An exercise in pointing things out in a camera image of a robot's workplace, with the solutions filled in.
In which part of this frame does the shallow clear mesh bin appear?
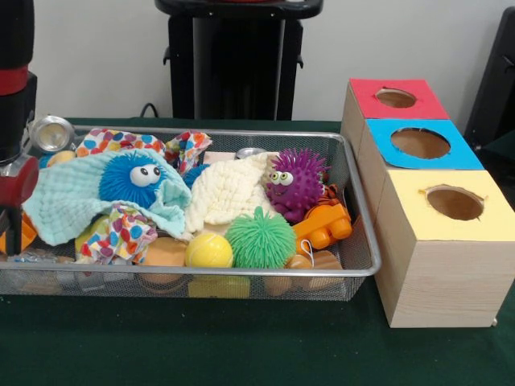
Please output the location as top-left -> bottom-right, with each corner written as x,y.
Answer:
0,125 -> 383,302

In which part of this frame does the small colourful dotted cloth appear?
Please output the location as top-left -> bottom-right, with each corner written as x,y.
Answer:
79,205 -> 159,265

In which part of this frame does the large colourful dotted cloth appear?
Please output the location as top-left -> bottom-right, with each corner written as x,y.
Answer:
76,127 -> 214,174

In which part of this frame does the small orange plastic toy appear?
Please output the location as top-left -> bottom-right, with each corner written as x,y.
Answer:
0,213 -> 38,255

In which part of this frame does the mint green cloth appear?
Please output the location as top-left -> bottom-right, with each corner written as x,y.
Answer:
23,149 -> 192,247

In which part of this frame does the wooden box with three holes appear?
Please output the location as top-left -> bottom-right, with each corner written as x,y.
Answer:
342,78 -> 515,329

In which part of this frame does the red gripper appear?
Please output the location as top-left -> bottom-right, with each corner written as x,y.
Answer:
0,156 -> 40,257

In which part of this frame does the cream white cloth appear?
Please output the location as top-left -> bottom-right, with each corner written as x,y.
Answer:
183,153 -> 278,238

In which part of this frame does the yellow ball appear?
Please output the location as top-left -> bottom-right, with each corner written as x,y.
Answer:
185,233 -> 234,269

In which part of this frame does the orange toy building block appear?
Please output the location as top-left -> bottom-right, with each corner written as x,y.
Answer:
291,199 -> 352,257

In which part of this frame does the purple spiky ball with eyes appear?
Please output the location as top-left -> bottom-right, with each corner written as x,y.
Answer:
264,147 -> 329,224

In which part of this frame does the dark green table cloth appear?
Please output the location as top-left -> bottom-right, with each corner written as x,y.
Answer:
0,117 -> 515,386

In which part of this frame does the blue spiky rubber ball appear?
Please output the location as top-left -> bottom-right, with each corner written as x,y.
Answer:
182,164 -> 210,191
99,151 -> 170,208

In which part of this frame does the green spiky rubber ball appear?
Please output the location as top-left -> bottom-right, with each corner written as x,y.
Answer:
224,207 -> 297,269

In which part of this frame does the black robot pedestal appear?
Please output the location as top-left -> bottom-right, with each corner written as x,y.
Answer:
155,0 -> 323,121

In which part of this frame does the black panel stand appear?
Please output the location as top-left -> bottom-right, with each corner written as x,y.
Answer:
467,8 -> 515,150

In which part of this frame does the silver crushed can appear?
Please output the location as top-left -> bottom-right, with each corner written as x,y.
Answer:
31,115 -> 76,154

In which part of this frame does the tan orange ball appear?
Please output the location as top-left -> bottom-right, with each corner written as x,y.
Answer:
138,237 -> 188,282

